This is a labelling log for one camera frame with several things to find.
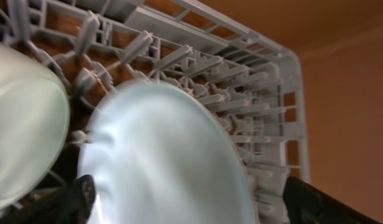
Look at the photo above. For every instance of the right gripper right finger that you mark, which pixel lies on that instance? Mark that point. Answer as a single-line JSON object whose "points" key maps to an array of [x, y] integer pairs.
{"points": [[306, 204]]}

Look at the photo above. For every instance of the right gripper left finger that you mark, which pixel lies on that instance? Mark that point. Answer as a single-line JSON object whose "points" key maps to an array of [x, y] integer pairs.
{"points": [[71, 204]]}

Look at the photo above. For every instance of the light blue plate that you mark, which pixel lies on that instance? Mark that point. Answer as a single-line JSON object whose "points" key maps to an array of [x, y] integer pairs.
{"points": [[158, 156]]}

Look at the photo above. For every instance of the mint green bowl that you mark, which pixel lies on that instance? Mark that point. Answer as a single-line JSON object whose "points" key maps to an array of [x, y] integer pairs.
{"points": [[34, 122]]}

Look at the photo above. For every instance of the grey dishwasher rack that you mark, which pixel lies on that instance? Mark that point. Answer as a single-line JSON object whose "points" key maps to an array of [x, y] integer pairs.
{"points": [[251, 84]]}

